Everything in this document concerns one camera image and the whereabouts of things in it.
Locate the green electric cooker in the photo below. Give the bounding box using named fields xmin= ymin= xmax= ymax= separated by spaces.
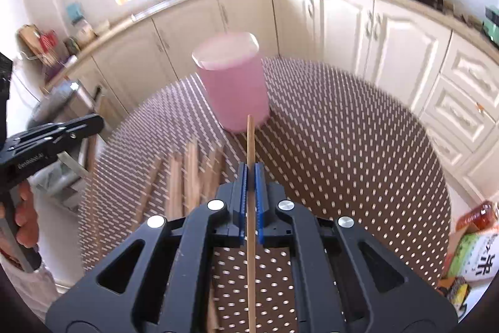
xmin=482 ymin=6 xmax=499 ymax=47

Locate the green rice bag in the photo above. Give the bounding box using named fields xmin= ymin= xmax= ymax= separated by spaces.
xmin=447 ymin=232 xmax=498 ymax=282

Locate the grey rice cooker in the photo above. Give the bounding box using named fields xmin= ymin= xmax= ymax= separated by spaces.
xmin=26 ymin=79 xmax=95 ymax=130

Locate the orange drink bottle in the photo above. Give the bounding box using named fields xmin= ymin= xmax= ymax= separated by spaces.
xmin=456 ymin=200 xmax=498 ymax=231

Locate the person's left hand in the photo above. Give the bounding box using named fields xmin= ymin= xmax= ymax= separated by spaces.
xmin=14 ymin=180 xmax=39 ymax=248

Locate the clear jar white label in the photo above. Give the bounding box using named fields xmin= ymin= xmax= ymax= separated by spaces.
xmin=74 ymin=17 xmax=95 ymax=49

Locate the pink cylindrical cup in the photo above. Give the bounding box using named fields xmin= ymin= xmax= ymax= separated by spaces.
xmin=192 ymin=32 xmax=270 ymax=134

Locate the wooden cutting board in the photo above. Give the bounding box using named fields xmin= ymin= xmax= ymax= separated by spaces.
xmin=18 ymin=24 xmax=54 ymax=66

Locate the brown polka dot tablecloth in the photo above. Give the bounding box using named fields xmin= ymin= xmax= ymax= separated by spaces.
xmin=79 ymin=56 xmax=453 ymax=333

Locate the wooden chopstick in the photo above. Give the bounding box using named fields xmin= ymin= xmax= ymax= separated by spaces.
xmin=246 ymin=115 xmax=256 ymax=333

